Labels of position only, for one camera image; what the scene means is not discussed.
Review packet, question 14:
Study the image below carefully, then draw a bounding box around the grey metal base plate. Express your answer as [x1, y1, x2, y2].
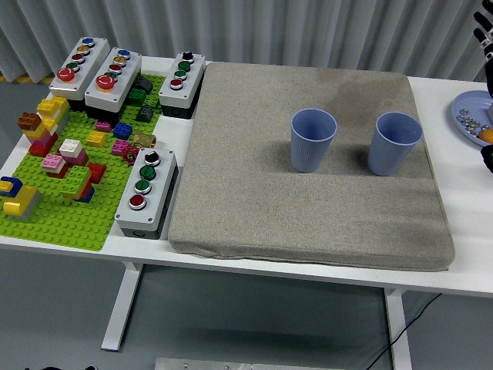
[154, 357, 394, 370]

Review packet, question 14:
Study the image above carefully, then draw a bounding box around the green orange blue brick stack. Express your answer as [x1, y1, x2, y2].
[59, 165, 96, 204]

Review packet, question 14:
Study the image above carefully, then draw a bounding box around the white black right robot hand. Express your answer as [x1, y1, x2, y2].
[472, 1, 493, 98]

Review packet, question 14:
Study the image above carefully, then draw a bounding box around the yellow floor tape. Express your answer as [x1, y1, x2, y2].
[0, 75, 53, 84]

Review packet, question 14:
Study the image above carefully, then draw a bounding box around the pink white red brick stack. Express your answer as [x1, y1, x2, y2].
[41, 153, 69, 179]

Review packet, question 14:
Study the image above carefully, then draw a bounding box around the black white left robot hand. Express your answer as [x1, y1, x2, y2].
[22, 364, 98, 370]

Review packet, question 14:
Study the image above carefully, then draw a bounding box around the five-button grey control box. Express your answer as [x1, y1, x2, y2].
[48, 36, 112, 113]
[83, 46, 143, 124]

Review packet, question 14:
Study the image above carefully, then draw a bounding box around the small yellow brick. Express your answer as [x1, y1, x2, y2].
[86, 130, 108, 149]

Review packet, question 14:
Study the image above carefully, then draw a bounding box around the black floor cable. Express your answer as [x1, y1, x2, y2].
[365, 292, 443, 370]

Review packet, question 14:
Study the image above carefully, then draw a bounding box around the dark green brick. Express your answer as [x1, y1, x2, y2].
[127, 87, 147, 107]

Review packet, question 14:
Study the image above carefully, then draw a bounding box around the green brick baseplate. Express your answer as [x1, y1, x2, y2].
[0, 72, 167, 254]

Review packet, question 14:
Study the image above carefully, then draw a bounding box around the blue plate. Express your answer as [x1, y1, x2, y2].
[450, 90, 493, 150]

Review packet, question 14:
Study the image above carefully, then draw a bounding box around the blue yellow grey brick stack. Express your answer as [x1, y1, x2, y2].
[0, 176, 42, 222]

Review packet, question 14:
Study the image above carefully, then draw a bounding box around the yellow pink red brick tower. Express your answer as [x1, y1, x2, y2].
[16, 96, 71, 157]

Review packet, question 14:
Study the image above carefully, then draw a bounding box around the four-button grey control box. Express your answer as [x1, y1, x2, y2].
[114, 146, 180, 241]
[157, 51, 206, 119]

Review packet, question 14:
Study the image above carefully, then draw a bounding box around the grey-brown cushion mat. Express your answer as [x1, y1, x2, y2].
[168, 62, 457, 273]

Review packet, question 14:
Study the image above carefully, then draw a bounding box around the white pleated curtain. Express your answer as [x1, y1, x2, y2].
[0, 0, 493, 84]

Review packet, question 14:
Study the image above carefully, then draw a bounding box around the blue ribbed plastic cup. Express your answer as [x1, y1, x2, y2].
[290, 108, 339, 173]
[366, 111, 424, 177]

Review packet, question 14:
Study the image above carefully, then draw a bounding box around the white table leg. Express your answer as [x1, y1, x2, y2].
[384, 288, 413, 370]
[100, 261, 144, 352]

